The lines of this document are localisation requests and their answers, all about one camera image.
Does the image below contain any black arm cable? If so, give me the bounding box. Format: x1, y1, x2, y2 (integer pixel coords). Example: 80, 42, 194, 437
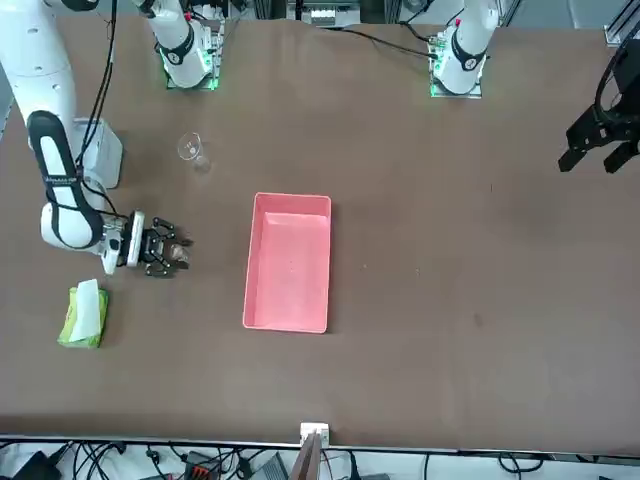
74, 0, 131, 221

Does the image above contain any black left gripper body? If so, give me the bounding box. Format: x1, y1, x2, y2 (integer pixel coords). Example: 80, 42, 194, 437
602, 38, 640, 124

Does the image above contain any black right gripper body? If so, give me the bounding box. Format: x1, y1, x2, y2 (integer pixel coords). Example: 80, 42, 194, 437
142, 225, 164, 269

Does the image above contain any black cable on table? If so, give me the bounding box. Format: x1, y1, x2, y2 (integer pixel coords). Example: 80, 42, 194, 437
319, 24, 436, 57

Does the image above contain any white power strip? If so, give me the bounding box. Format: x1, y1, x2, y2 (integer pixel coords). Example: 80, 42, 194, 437
307, 4, 351, 26

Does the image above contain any aluminium frame post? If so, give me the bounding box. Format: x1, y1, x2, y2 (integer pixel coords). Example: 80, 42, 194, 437
292, 432, 324, 480

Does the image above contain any pink plastic container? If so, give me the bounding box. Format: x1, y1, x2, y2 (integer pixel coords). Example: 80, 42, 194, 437
241, 191, 333, 335

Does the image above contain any large glass beaker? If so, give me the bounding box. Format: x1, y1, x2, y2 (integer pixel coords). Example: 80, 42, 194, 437
176, 131, 212, 174

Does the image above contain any white flip-lid bin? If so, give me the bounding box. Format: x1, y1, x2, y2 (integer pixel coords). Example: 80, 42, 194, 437
73, 117, 124, 190

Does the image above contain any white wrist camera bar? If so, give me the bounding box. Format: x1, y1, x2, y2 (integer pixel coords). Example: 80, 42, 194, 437
124, 211, 147, 269

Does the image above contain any aluminium corner profile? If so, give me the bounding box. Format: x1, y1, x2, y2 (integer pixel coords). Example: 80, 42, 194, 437
602, 0, 640, 49

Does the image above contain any green tissue pack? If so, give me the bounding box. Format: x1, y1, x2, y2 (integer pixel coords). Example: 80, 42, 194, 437
56, 287, 110, 350

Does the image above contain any red and black connector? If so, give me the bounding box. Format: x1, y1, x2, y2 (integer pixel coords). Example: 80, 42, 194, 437
182, 452, 221, 480

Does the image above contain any white post bracket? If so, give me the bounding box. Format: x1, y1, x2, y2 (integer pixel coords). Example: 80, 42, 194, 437
299, 422, 331, 446

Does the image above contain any large black power brick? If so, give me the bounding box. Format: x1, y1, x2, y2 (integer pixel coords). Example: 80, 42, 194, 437
9, 449, 64, 480

